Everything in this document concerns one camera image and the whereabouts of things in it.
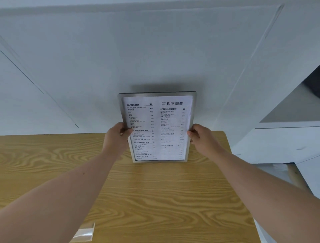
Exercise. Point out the person's left hand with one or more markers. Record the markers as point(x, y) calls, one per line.
point(115, 139)

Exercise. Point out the person's right hand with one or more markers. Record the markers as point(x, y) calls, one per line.
point(203, 140)

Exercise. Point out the person's left thumb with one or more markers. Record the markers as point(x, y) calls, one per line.
point(127, 131)

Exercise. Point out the person's right thumb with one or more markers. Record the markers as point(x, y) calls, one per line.
point(191, 132)

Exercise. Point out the clear acrylic menu holder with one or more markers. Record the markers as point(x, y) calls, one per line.
point(157, 126)

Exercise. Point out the person's left forearm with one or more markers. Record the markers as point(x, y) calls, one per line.
point(58, 197)

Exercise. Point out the person's right forearm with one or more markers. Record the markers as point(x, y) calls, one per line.
point(260, 197)

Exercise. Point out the white printed menu sheet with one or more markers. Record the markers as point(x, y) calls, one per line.
point(158, 126)

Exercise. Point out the clear acrylic stand base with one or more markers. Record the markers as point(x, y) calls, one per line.
point(84, 232)

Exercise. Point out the wooden table leg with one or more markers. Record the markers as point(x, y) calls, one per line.
point(298, 178)

